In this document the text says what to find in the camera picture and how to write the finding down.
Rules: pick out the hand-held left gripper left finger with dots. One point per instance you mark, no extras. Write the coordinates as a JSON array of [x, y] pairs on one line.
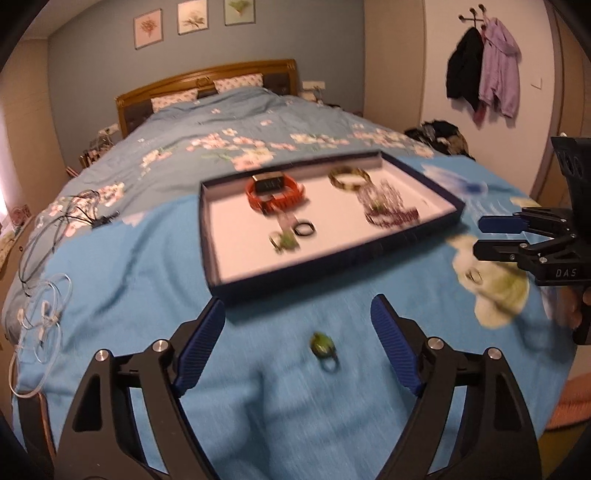
[[203, 341]]

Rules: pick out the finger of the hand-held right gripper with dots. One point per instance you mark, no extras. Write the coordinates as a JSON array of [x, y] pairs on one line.
[[498, 251], [501, 225]]

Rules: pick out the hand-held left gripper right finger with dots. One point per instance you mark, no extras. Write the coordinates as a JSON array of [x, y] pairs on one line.
[[397, 341]]

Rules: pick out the dark blue jewelry tray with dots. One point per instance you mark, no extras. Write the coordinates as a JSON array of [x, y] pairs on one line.
[[240, 249]]

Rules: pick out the person's right hand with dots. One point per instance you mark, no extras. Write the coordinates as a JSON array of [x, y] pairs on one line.
[[570, 311]]

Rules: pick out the light blue blanket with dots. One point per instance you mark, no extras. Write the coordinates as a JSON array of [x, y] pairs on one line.
[[138, 300]]

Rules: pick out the pile of dark clothes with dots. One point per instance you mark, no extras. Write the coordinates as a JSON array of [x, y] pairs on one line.
[[438, 136]]

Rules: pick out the pink hanging garment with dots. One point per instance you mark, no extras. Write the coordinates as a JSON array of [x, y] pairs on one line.
[[479, 110]]

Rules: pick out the pink floor mat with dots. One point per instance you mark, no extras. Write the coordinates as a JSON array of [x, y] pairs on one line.
[[565, 406]]

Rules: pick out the purple jacket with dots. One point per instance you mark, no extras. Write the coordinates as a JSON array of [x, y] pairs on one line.
[[501, 69]]

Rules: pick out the black jacket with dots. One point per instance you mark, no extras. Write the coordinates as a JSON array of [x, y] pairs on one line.
[[466, 64]]

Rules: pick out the green yellow bangle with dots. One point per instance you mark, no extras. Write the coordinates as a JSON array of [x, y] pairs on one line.
[[337, 183]]

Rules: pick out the orange smartwatch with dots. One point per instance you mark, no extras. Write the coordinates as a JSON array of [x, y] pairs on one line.
[[270, 183]]

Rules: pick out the white earphones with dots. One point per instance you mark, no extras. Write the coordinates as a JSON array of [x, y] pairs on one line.
[[22, 316]]

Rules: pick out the nightstand clutter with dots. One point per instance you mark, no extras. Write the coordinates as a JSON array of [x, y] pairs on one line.
[[97, 150]]

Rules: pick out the pink floral cloth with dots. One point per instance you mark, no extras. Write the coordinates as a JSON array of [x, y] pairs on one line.
[[21, 216]]

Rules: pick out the floral blue duvet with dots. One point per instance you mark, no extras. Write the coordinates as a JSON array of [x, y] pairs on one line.
[[207, 120]]

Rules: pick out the floral pillow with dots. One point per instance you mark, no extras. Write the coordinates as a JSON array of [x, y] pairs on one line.
[[175, 99], [238, 82]]

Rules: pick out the wooden bed headboard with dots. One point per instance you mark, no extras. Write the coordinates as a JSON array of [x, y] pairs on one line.
[[184, 81]]

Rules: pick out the framed flower picture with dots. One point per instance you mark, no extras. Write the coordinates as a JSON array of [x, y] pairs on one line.
[[191, 16], [147, 27], [239, 11]]

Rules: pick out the wall coat hook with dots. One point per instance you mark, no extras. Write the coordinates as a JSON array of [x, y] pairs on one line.
[[473, 14]]

